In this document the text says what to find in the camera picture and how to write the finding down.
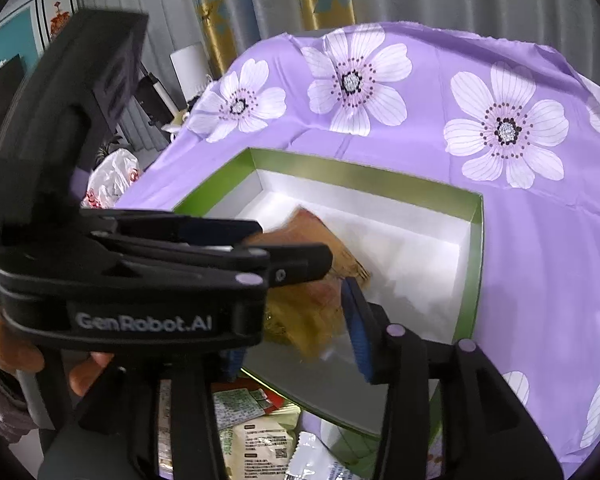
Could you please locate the white green snack packet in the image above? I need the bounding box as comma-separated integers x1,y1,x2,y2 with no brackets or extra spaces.
212,387,267,432

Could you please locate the small yellow white object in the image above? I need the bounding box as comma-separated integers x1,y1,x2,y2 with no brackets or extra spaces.
161,109,192,134

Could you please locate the red snack packet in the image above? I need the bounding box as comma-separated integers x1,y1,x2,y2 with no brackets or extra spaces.
257,389,289,417

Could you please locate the purple floral cloth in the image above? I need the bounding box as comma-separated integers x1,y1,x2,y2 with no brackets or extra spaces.
115,22,600,480

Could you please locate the person's left hand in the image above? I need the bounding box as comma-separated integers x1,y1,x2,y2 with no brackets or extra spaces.
0,304,117,397

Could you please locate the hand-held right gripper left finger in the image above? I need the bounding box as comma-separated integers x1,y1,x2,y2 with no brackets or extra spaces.
75,345,246,480

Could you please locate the white board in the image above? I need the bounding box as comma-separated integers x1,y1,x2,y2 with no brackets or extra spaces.
170,42,212,107

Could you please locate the silver white snack packet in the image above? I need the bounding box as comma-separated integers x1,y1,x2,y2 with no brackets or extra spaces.
285,432,377,480

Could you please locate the white red plastic bag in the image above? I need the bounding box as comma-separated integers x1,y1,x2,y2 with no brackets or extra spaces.
86,148,142,210

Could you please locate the black upright vacuum cleaner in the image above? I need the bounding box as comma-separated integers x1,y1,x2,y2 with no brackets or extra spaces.
134,64,177,130

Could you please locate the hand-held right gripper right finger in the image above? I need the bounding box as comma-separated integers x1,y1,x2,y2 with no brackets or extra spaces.
340,277,566,480

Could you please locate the framed wall picture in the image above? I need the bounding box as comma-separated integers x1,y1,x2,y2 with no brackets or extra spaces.
40,0,77,44

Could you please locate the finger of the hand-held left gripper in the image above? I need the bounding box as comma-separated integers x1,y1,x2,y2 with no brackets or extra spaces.
109,242,335,289
80,209,264,248

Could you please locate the green cardboard box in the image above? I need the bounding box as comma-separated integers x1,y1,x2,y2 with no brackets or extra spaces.
172,147,486,461

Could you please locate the brown patterned snack packet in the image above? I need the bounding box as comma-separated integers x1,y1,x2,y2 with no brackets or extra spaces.
262,209,373,363

